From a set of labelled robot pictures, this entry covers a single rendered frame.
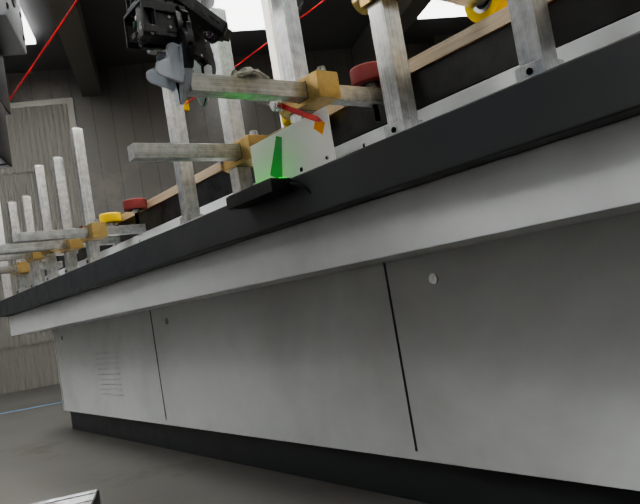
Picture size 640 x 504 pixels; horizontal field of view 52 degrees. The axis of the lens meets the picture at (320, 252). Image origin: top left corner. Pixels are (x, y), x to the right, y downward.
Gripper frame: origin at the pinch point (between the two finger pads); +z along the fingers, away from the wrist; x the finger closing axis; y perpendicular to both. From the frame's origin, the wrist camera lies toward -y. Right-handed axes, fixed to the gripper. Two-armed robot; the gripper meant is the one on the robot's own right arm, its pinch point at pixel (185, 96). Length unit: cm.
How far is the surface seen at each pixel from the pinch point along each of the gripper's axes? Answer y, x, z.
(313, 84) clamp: -23.7, 3.8, -2.6
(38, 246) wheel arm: -15, -148, 1
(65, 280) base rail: -23, -151, 14
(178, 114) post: -26, -53, -16
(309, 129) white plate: -23.8, 0.4, 4.6
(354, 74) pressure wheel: -37.6, 0.0, -7.2
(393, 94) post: -24.5, 21.7, 5.5
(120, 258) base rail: -23, -95, 14
